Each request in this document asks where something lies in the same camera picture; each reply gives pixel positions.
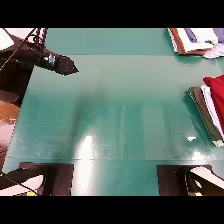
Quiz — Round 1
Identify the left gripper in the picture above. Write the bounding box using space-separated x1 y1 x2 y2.
54 54 80 76

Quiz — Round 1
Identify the white garment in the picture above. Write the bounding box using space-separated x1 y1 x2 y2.
171 28 214 54
200 84 224 140

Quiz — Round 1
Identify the purple garment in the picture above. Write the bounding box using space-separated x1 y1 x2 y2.
184 28 199 44

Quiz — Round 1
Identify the cream garment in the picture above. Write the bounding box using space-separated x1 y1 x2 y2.
190 28 220 45

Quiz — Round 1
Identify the olive brown garment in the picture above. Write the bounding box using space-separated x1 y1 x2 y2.
192 86 224 142

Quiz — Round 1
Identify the dark green garment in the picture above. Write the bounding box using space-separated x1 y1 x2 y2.
188 87 224 148

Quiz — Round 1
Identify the pale patterned garment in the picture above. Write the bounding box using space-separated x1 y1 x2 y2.
201 42 224 60

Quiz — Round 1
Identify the red garment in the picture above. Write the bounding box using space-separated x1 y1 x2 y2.
202 74 224 132

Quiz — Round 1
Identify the black cable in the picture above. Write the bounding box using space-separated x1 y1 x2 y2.
0 28 37 71

